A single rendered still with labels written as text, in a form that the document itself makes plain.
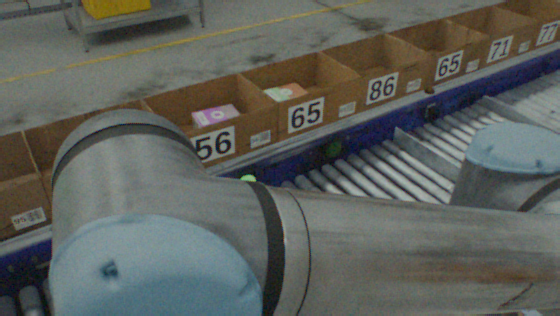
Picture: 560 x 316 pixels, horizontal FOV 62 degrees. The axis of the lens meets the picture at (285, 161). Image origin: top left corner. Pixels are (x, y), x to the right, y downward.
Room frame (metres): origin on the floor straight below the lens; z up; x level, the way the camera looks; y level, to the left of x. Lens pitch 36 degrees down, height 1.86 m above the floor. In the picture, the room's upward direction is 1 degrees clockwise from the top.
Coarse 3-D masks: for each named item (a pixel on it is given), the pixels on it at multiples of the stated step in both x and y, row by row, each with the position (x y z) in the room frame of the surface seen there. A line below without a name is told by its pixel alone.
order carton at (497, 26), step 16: (448, 16) 2.37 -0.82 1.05; (464, 16) 2.44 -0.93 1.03; (480, 16) 2.52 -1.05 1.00; (496, 16) 2.51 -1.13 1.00; (512, 16) 2.44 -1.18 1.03; (480, 32) 2.54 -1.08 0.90; (496, 32) 2.49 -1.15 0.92; (512, 32) 2.20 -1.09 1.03; (528, 32) 2.28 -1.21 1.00; (512, 48) 2.22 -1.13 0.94; (528, 48) 2.31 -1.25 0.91
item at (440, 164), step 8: (400, 136) 1.65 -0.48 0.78; (408, 136) 1.61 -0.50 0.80; (400, 144) 1.64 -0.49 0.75; (408, 144) 1.61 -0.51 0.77; (416, 144) 1.57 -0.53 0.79; (408, 152) 1.60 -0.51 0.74; (416, 152) 1.57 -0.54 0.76; (424, 152) 1.54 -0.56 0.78; (432, 152) 1.51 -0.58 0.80; (424, 160) 1.53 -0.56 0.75; (432, 160) 1.50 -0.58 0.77; (440, 160) 1.47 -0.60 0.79; (448, 160) 1.44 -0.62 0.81; (432, 168) 1.49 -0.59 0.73; (440, 168) 1.46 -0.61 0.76; (448, 168) 1.43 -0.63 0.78; (456, 168) 1.41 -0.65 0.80; (448, 176) 1.43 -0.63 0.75; (456, 176) 1.40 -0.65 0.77
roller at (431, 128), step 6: (426, 126) 1.80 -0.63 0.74; (432, 126) 1.78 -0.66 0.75; (432, 132) 1.76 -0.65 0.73; (438, 132) 1.74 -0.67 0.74; (444, 132) 1.73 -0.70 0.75; (444, 138) 1.71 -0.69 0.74; (450, 138) 1.69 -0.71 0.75; (456, 138) 1.69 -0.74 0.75; (450, 144) 1.67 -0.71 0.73; (456, 144) 1.66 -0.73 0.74; (462, 144) 1.64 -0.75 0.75; (462, 150) 1.62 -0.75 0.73
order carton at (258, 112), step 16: (208, 80) 1.61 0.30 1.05; (224, 80) 1.64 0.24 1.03; (240, 80) 1.65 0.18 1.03; (160, 96) 1.49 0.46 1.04; (176, 96) 1.53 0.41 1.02; (192, 96) 1.56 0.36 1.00; (208, 96) 1.60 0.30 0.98; (224, 96) 1.64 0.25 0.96; (240, 96) 1.66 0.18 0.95; (256, 96) 1.56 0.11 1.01; (160, 112) 1.49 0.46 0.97; (176, 112) 1.52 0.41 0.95; (192, 112) 1.56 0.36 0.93; (240, 112) 1.64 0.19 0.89; (256, 112) 1.39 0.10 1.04; (272, 112) 1.43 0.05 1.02; (192, 128) 1.52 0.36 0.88; (208, 128) 1.28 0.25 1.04; (240, 128) 1.35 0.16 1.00; (256, 128) 1.39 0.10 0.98; (272, 128) 1.42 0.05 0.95; (240, 144) 1.35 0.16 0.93; (272, 144) 1.42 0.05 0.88; (224, 160) 1.31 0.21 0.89
